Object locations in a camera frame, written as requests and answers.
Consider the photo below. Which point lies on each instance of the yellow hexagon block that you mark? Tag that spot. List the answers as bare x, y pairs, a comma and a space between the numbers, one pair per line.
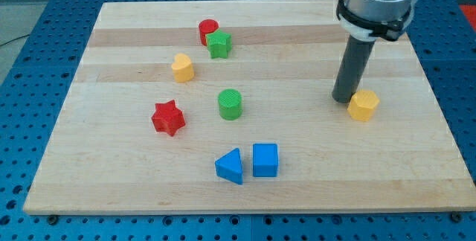
363, 105

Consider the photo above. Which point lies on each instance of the blue triangle block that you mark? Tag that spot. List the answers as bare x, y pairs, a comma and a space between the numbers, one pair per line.
229, 166

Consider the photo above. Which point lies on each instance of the blue cube block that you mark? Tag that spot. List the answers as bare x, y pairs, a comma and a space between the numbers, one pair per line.
265, 160

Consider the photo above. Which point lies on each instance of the yellow heart block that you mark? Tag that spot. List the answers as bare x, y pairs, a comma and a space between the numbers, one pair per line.
182, 68

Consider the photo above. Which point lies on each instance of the green star block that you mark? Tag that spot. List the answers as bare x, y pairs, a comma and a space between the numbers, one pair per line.
219, 44

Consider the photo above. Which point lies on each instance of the red star block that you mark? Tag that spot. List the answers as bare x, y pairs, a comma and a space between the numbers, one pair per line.
167, 118

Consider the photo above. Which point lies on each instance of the red cylinder block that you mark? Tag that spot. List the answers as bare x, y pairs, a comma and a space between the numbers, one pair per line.
205, 27

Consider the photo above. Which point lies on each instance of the green cylinder block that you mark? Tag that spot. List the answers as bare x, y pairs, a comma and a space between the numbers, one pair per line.
230, 104

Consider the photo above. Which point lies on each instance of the wooden board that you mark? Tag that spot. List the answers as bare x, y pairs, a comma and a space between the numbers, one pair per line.
104, 156

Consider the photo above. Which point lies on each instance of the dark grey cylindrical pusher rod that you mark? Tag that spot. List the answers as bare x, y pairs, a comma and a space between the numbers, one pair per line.
353, 64

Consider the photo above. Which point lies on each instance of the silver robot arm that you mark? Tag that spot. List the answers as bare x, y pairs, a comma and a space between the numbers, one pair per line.
366, 21

